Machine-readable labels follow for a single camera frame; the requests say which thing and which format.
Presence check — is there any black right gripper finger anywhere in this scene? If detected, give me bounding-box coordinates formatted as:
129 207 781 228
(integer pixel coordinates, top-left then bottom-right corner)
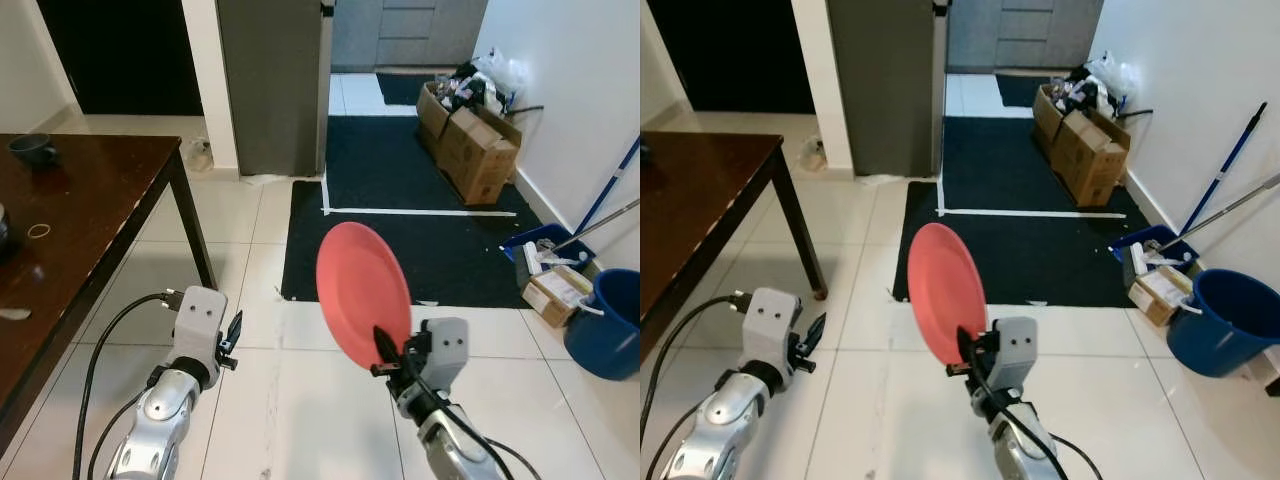
372 325 403 373
955 327 987 373

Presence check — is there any pink round plate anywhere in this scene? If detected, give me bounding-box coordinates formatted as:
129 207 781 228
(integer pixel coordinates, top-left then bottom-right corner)
316 222 413 371
907 222 991 367

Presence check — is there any small printed cardboard box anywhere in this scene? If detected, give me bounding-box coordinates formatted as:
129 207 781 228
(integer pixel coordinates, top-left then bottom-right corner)
522 265 597 329
1128 265 1197 329

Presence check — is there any white brush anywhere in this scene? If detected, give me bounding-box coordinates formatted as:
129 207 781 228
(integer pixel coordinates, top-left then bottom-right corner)
1122 245 1196 291
515 245 591 291

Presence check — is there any dark brown wooden table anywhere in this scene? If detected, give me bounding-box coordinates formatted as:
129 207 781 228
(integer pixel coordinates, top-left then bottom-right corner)
640 133 829 363
0 133 219 456

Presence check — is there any large black floor mat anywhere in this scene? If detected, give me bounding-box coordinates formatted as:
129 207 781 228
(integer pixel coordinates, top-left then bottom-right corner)
282 115 603 309
893 115 1197 307

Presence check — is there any blue plastic bucket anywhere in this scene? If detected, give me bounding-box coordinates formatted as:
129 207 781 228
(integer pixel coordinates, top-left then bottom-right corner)
563 268 641 382
1167 268 1280 379

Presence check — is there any closed brown cardboard box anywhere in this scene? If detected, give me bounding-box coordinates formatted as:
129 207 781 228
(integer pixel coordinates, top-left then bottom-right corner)
1052 108 1133 209
437 108 523 207

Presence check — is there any silver pole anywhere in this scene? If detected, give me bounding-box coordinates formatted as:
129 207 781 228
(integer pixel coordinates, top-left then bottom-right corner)
1160 172 1280 251
555 197 641 251

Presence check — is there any tall grey cabinet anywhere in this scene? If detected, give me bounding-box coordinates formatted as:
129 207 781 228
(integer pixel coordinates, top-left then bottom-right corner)
828 0 942 179
215 0 327 179

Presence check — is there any open cardboard box with clutter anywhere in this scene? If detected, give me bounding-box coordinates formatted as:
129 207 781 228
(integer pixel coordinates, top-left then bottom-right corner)
417 80 483 153
1033 82 1097 153

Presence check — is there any small black floor mat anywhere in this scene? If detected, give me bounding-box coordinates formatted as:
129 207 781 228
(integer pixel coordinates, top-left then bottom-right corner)
375 72 433 107
995 72 1051 108

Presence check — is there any dark cup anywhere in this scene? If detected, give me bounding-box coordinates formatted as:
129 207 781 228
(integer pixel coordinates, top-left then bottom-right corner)
8 133 59 169

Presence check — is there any white plastic bag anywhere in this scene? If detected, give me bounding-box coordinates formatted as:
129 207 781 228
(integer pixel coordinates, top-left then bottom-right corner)
1085 50 1141 103
470 48 529 101

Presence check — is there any grey drawer front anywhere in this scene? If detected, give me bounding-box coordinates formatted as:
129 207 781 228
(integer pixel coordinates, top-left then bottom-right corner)
947 0 1106 71
333 0 491 71

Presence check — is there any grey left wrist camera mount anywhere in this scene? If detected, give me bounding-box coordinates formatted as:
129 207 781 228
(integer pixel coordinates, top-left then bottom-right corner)
172 286 229 367
745 288 805 367

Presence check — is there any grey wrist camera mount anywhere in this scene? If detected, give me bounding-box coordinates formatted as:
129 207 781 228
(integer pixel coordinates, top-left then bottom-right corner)
405 318 471 393
745 288 805 367
985 318 1039 394
172 286 229 367

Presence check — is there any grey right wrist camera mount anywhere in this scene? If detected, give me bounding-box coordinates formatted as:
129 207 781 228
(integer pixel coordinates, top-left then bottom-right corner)
985 318 1039 394
405 318 471 393

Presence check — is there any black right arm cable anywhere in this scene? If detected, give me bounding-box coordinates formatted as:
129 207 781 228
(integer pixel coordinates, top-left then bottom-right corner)
965 345 1106 480
385 345 541 480

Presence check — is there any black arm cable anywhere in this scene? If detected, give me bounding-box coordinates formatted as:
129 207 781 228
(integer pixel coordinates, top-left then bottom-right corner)
385 345 541 480
965 345 1106 480
640 290 757 480
72 288 187 480

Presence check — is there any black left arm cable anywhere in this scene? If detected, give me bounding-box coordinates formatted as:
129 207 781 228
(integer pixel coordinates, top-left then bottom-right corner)
640 290 757 480
72 288 187 480

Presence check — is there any blue mop handle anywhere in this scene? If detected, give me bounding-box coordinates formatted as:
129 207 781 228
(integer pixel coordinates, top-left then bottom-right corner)
575 135 641 237
1180 100 1269 237

